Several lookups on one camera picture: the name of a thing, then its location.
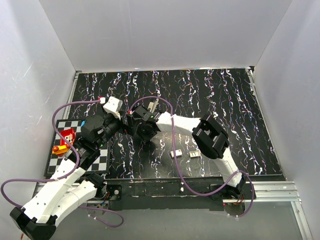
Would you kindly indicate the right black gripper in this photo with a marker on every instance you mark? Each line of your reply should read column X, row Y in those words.
column 144, row 138

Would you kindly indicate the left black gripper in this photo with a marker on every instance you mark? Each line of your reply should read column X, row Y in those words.
column 125, row 128

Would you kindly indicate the white staple box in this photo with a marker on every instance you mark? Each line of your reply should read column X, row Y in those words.
column 178, row 153

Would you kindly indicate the staple box tray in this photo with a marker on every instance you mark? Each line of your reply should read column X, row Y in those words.
column 194, row 154

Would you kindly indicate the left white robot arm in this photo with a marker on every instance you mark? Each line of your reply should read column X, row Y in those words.
column 38, row 219

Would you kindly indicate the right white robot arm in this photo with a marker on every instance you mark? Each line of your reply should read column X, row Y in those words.
column 210, row 137

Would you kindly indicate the black white checkerboard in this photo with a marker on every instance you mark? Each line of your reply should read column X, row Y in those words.
column 99, row 166

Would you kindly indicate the red toy house block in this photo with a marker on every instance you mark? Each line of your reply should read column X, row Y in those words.
column 69, row 134

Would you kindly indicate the orange toy car base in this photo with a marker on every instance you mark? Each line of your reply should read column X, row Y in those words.
column 60, row 150

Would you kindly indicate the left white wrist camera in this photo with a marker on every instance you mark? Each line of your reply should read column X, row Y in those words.
column 112, row 105

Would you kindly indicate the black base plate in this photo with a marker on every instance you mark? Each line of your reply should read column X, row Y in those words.
column 157, row 194

